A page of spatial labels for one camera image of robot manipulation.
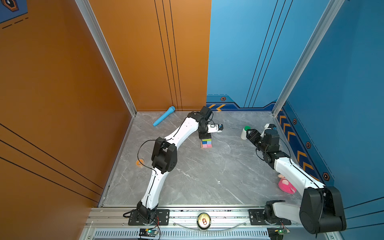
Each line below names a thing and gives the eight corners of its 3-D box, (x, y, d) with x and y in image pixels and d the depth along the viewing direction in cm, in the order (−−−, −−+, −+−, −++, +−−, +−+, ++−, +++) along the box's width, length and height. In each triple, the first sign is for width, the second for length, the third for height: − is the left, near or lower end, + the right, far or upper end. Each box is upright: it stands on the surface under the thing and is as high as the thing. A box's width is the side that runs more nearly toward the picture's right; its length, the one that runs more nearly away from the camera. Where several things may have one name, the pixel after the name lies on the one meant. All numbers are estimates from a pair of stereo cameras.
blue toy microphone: (152, 125, 115) (151, 122, 112) (172, 108, 126) (171, 105, 123) (156, 127, 113) (155, 124, 110) (175, 110, 125) (175, 107, 122)
